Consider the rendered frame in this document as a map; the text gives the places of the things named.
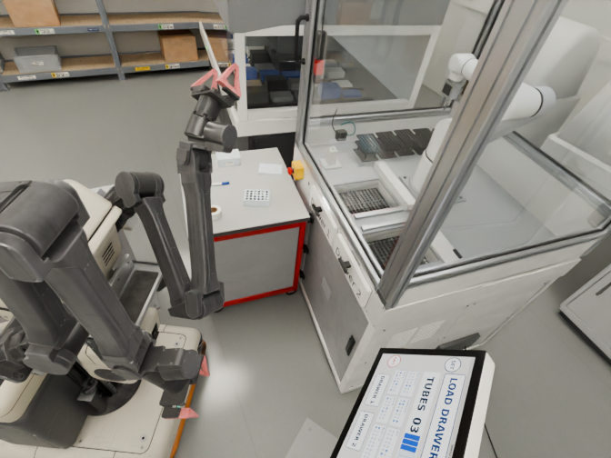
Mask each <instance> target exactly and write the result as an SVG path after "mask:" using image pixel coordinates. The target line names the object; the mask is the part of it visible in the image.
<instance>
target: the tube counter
mask: <svg viewBox="0 0 611 458"><path fill-rule="evenodd" d="M426 420H427V418H424V417H419V416H414V415H410V416H409V419H408V422H407V425H406V429H405V432H404V434H403V437H402V440H401V443H400V445H399V448H398V451H397V454H396V458H416V453H417V450H418V447H419V444H420V441H421V438H422V435H423V431H424V429H425V426H426Z"/></svg>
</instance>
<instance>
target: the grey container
mask: <svg viewBox="0 0 611 458"><path fill-rule="evenodd" d="M15 56H16V57H15ZM12 58H13V60H14V61H15V64H16V66H17V68H18V71H19V72H20V73H22V74H24V73H37V72H49V71H61V70H62V59H61V57H60V55H59V53H58V51H57V48H56V46H55V45H48V46H28V47H15V48H14V51H13V55H12Z"/></svg>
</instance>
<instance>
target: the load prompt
mask: <svg viewBox="0 0 611 458"><path fill-rule="evenodd" d="M465 381H466V374H456V373H445V376H444V379H443V382H442V385H441V388H440V392H439V395H438V398H437V401H436V407H435V410H434V413H433V416H432V420H431V423H430V425H429V429H428V432H427V436H426V440H425V444H424V447H423V451H422V453H421V457H420V458H446V456H447V452H448V448H449V444H450V441H451V437H452V433H453V430H454V426H455V421H456V415H457V411H458V407H459V404H460V400H461V396H462V392H463V389H464V385H465Z"/></svg>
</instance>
